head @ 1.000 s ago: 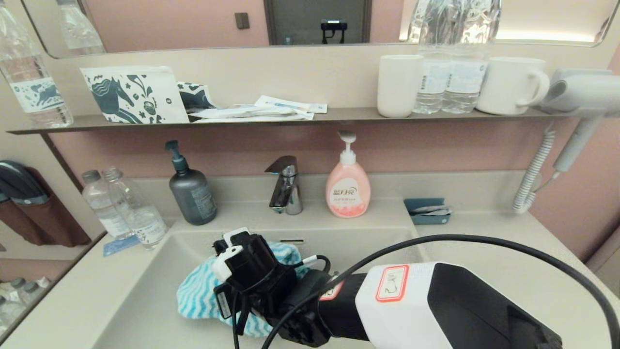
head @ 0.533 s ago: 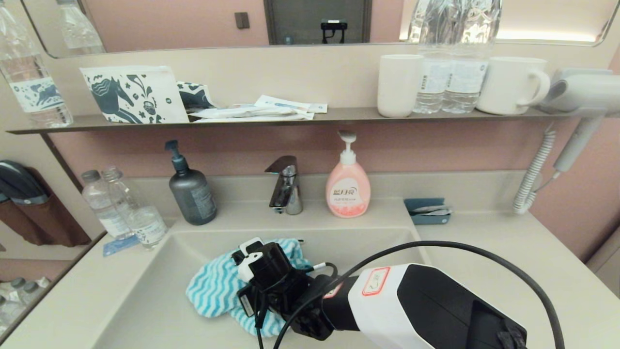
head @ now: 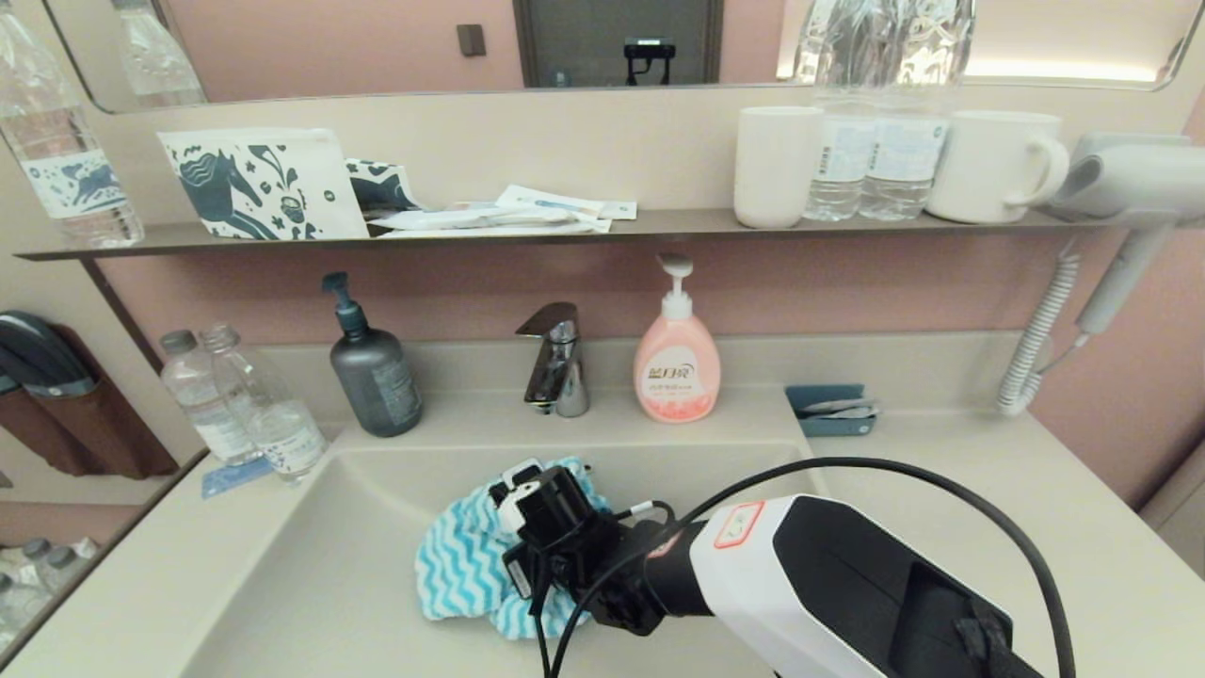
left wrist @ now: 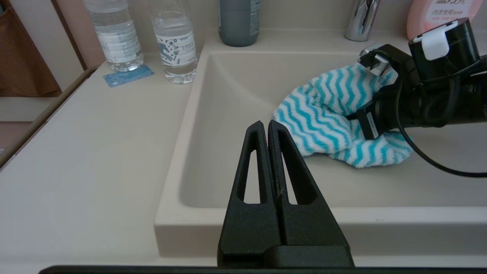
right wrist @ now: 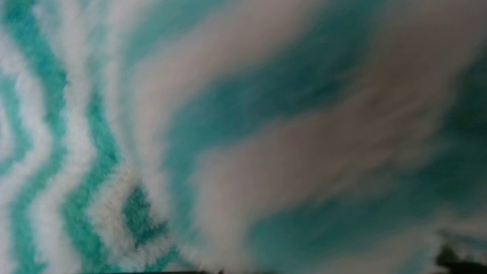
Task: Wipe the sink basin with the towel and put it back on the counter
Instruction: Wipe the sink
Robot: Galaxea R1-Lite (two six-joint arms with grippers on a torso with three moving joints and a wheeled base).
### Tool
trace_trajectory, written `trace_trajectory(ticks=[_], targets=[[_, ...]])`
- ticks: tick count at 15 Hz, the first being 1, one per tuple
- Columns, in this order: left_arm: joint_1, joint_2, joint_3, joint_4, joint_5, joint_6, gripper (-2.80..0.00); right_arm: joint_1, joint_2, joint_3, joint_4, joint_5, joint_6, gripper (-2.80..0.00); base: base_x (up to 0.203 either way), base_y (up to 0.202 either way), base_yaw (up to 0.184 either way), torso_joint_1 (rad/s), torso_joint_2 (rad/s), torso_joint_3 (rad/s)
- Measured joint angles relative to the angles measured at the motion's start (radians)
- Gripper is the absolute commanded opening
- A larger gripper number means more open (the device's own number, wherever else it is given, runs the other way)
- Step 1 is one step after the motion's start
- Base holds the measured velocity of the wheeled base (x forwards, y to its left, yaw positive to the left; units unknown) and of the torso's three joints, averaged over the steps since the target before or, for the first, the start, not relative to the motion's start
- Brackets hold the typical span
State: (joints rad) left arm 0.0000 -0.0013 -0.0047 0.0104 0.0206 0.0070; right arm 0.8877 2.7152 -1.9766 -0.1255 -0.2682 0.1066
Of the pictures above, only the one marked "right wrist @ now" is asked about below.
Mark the teal white striped cloth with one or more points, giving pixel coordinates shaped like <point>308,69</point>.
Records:
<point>228,133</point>

